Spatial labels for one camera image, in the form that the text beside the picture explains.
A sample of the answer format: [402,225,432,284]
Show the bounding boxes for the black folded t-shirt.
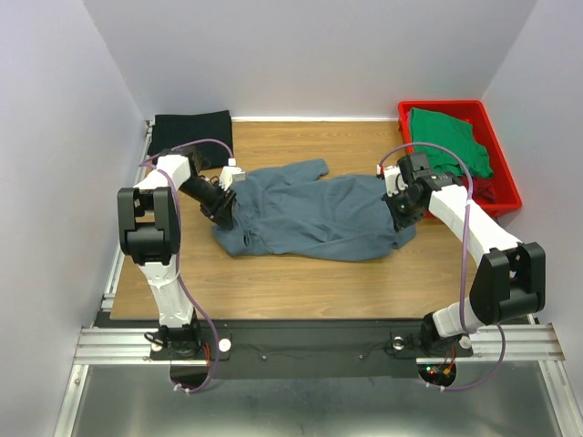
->
[148,110,234,156]

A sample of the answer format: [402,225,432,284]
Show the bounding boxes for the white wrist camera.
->
[376,165,407,197]
[218,158,247,191]

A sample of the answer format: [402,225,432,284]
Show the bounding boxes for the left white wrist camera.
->
[218,158,247,191]

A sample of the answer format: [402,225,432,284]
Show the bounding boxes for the aluminium frame rail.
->
[74,324,565,365]

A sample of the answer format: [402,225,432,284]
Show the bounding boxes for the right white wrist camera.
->
[376,165,407,197]

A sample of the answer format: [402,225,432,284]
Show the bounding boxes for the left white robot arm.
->
[117,140,246,359]

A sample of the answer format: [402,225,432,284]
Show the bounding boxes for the red plastic bin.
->
[398,100,522,217]

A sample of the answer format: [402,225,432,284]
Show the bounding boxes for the dark red t-shirt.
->
[472,178,498,206]

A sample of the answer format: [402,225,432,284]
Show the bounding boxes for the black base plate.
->
[90,318,537,381]

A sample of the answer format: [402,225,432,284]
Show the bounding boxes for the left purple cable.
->
[138,138,236,395]

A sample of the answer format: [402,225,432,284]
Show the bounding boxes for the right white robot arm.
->
[376,152,546,349]

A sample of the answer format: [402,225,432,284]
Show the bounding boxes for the green t-shirt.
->
[408,107,494,179]

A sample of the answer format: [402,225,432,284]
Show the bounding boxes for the blue-grey t-shirt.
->
[212,158,416,262]

